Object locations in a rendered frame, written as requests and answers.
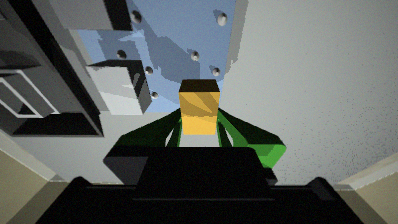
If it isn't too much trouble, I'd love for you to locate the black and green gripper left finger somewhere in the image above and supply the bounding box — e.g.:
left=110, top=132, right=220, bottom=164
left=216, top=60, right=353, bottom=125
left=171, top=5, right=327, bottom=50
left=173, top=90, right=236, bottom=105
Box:
left=113, top=108, right=182, bottom=147

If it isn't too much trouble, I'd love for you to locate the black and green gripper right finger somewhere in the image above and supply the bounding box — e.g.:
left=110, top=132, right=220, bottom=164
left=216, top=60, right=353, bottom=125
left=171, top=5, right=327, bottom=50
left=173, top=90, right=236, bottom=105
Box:
left=216, top=108, right=286, bottom=169

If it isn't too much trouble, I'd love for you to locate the yellow rectangular block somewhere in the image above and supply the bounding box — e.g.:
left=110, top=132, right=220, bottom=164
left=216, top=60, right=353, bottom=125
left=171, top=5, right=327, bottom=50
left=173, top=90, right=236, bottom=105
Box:
left=178, top=79, right=220, bottom=135

